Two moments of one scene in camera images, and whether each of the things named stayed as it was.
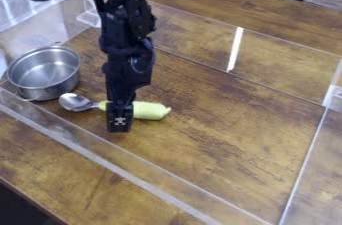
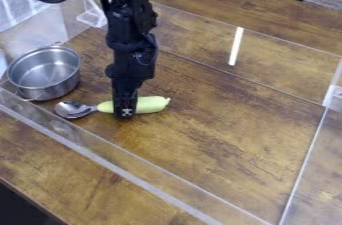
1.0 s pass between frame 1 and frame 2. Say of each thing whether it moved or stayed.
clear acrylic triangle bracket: stayed
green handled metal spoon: moved
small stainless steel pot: stayed
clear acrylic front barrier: stayed
